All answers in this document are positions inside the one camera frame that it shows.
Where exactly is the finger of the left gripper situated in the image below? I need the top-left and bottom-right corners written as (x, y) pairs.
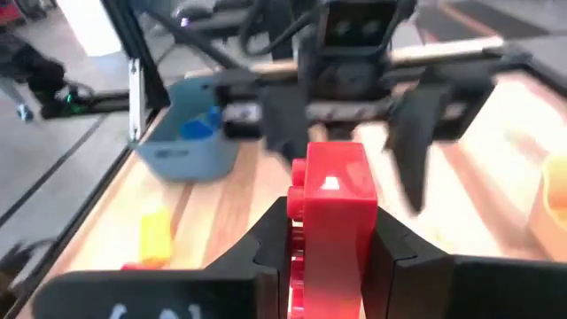
top-left (384, 86), bottom-right (449, 214)
top-left (260, 83), bottom-right (312, 163)

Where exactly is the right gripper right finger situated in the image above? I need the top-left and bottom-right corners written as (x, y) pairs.
top-left (362, 206), bottom-right (567, 319)

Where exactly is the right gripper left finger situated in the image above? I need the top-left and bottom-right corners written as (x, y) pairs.
top-left (33, 197), bottom-right (294, 319)

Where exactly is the orange-yellow toy brick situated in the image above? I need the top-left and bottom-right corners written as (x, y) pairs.
top-left (139, 207), bottom-right (173, 268)

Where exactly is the blue-teal plastic bin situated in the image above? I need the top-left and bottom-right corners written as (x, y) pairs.
top-left (135, 77), bottom-right (243, 183)

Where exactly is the yellow plastic bin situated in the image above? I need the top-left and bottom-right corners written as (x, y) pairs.
top-left (529, 152), bottom-right (567, 262)

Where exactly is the white panel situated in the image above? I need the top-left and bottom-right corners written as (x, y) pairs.
top-left (57, 0), bottom-right (128, 58)

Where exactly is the black device with green light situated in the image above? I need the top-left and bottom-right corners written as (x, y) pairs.
top-left (12, 43), bottom-right (129, 121)

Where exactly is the red container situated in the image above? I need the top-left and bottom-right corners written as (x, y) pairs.
top-left (0, 0), bottom-right (26, 26)

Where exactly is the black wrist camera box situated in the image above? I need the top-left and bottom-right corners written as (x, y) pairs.
top-left (318, 0), bottom-right (400, 50)

